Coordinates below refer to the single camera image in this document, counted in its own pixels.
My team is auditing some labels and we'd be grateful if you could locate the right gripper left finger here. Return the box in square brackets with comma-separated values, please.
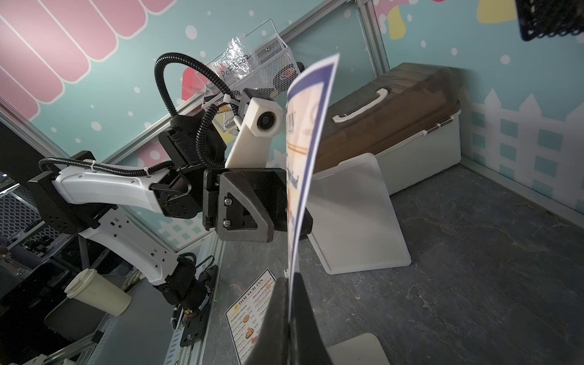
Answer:
[245, 278, 290, 365]

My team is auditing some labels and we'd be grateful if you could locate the black tape roll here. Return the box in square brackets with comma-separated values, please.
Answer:
[272, 64, 299, 93]

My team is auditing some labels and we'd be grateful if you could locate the clear plastic labelled bag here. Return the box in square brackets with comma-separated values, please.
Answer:
[208, 37, 256, 90]

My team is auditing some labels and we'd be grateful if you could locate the brown lid storage box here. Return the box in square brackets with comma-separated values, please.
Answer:
[314, 62, 462, 195]

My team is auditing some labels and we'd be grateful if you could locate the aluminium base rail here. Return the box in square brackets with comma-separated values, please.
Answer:
[86, 236, 224, 365]

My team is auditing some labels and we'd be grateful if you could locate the white menu stand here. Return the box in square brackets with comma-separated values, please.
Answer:
[307, 153, 412, 275]
[327, 333, 390, 365]

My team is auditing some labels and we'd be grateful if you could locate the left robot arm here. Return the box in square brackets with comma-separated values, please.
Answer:
[30, 53, 290, 313]

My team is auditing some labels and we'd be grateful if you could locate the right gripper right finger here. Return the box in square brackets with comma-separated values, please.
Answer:
[290, 272, 332, 365]

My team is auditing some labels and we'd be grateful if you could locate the dim sum menu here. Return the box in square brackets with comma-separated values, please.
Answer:
[225, 269, 276, 364]
[286, 53, 340, 300]

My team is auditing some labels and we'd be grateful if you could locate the white paper cup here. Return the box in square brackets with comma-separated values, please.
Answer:
[65, 269, 132, 316]

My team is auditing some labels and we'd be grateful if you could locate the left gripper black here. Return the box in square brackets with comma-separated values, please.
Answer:
[202, 168, 288, 243]

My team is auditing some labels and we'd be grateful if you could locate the black mesh wall basket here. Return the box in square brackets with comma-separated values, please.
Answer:
[515, 0, 583, 42]

